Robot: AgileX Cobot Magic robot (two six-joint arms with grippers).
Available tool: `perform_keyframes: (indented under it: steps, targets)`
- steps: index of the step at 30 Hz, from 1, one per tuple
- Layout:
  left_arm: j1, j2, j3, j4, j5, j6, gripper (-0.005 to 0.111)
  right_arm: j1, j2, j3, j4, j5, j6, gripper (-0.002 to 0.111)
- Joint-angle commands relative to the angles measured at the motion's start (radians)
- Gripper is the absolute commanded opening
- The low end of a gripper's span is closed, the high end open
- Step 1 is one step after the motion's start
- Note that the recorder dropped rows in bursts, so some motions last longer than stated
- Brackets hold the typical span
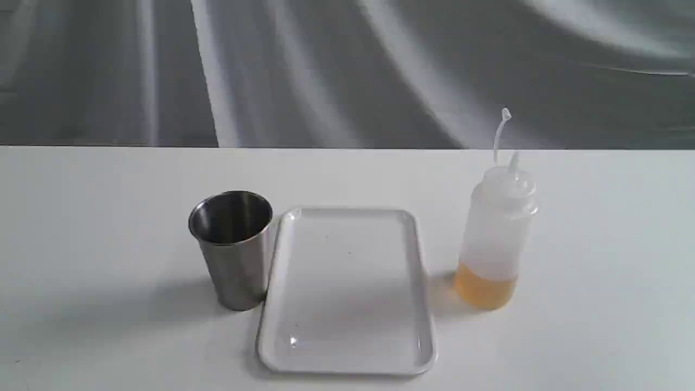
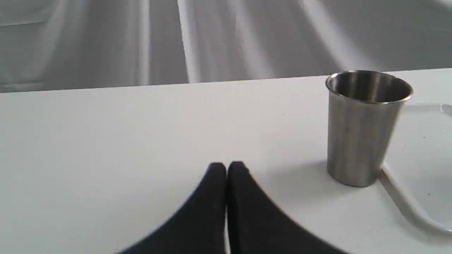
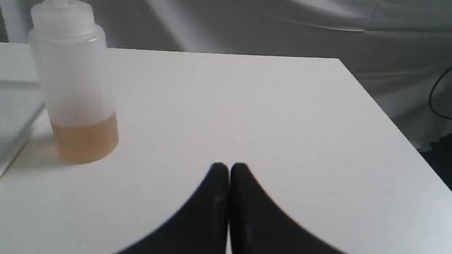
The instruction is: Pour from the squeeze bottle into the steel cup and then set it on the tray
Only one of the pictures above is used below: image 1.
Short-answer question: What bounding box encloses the plastic squeeze bottle with oil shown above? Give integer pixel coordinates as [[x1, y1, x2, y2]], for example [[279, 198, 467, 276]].
[[454, 108, 539, 310]]

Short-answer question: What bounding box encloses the stainless steel cup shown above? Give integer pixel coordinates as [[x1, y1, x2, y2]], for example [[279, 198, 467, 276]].
[[188, 190, 274, 312]]

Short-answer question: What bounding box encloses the white rectangular plastic tray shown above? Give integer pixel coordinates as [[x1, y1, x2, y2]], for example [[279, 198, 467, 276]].
[[257, 207, 438, 377]]

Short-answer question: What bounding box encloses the grey fabric backdrop curtain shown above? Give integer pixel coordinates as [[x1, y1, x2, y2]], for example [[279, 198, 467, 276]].
[[1, 1, 694, 149]]

